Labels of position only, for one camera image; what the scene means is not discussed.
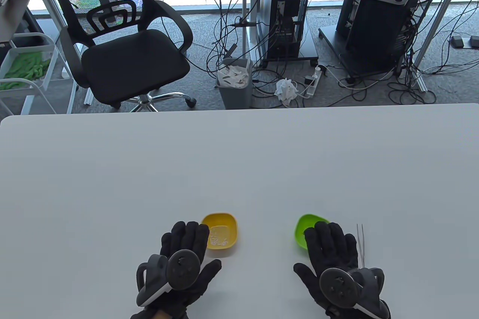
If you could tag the person's right hand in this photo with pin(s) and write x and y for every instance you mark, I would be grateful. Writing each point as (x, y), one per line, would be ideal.
(329, 248)

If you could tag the person's left hand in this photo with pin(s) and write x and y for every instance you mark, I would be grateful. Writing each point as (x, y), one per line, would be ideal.
(187, 238)

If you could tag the metal tweezers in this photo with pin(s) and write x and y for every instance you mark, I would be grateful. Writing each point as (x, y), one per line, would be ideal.
(361, 248)

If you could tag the green small dish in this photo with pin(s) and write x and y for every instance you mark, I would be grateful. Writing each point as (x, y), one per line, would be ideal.
(301, 231)

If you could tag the pile of pale mung beans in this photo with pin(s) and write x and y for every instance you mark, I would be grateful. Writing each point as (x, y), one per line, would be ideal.
(220, 236)

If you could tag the yellow plastic bowl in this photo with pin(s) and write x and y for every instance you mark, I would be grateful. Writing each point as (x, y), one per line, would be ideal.
(224, 220)

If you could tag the person's left forearm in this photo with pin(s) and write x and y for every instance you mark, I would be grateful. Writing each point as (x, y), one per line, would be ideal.
(161, 314)

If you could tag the black left hand controller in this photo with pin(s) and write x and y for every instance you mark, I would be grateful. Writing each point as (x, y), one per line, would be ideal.
(181, 268)

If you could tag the black hand controller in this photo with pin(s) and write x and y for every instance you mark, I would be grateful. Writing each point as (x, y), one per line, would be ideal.
(181, 268)
(338, 287)

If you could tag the black right hand controller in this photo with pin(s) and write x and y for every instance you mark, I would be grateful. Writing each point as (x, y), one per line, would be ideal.
(338, 287)

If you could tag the grey trash bin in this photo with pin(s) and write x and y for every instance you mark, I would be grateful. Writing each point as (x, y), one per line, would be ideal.
(234, 96)

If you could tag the crumpled white paper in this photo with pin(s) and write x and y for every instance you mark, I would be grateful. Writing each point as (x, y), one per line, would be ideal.
(286, 89)

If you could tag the white power strip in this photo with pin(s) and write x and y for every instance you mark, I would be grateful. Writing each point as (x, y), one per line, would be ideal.
(314, 81)

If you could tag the black mesh office chair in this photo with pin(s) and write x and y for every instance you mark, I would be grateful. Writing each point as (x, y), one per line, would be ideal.
(131, 64)

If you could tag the black wheeled platform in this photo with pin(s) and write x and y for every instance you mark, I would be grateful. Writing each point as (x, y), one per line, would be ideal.
(333, 44)
(308, 49)

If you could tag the black computer tower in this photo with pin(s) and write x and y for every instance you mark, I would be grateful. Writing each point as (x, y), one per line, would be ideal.
(378, 34)
(286, 16)
(346, 16)

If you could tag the heap of green pods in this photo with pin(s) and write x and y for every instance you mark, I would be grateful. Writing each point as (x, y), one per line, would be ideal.
(26, 66)

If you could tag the black foot pedal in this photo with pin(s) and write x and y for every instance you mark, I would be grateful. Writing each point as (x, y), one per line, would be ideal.
(457, 41)
(474, 41)

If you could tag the white utility trolley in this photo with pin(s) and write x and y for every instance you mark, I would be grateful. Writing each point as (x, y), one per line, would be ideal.
(31, 48)

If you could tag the grey side cabinet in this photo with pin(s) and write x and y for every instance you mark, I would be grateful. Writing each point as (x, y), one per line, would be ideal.
(15, 16)

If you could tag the silver aluminium frame leg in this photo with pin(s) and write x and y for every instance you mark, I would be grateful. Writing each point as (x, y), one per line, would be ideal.
(438, 20)

